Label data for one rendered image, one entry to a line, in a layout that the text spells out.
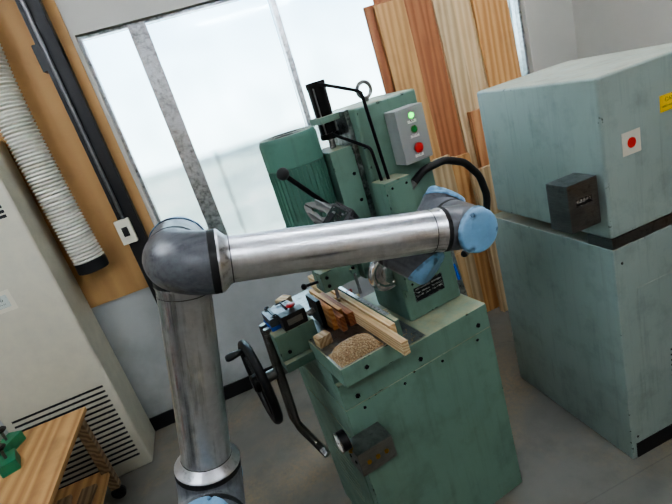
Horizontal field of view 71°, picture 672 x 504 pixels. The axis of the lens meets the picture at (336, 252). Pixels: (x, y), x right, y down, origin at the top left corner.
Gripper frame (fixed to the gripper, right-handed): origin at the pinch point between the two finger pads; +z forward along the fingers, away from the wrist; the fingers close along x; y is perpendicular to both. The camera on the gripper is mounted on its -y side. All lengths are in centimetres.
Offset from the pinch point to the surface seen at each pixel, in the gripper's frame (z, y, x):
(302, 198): 9.3, -10.7, -2.8
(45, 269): 132, -55, 75
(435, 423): -50, -59, 37
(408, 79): 53, -126, -106
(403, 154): -8.4, -17.7, -28.9
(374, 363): -30.2, -22.4, 27.6
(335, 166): 7.0, -14.1, -16.3
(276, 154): 18.7, -2.0, -9.4
